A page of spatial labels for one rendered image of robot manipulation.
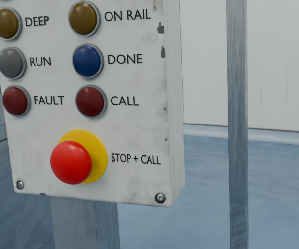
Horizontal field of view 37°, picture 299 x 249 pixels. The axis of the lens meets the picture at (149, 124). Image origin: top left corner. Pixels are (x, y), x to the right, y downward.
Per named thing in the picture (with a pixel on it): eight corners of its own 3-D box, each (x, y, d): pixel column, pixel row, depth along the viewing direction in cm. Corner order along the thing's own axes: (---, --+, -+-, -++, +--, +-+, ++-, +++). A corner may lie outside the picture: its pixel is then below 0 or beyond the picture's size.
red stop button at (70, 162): (88, 189, 39) (84, 144, 38) (48, 186, 40) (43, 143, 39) (110, 172, 43) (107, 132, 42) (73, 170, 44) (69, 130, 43)
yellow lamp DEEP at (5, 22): (17, 38, 40) (14, 7, 40) (-8, 39, 41) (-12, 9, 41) (22, 38, 41) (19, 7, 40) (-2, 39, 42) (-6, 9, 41)
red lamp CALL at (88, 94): (103, 118, 39) (100, 87, 38) (75, 117, 40) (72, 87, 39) (107, 116, 40) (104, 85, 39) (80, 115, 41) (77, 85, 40)
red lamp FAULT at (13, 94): (26, 116, 42) (23, 87, 41) (2, 115, 43) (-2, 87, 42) (31, 114, 42) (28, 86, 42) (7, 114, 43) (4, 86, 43)
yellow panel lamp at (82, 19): (96, 34, 37) (93, 0, 37) (67, 35, 38) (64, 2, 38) (100, 34, 38) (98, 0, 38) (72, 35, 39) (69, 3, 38)
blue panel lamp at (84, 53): (99, 77, 38) (97, 44, 38) (71, 77, 39) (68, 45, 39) (104, 76, 39) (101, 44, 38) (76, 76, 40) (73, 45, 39)
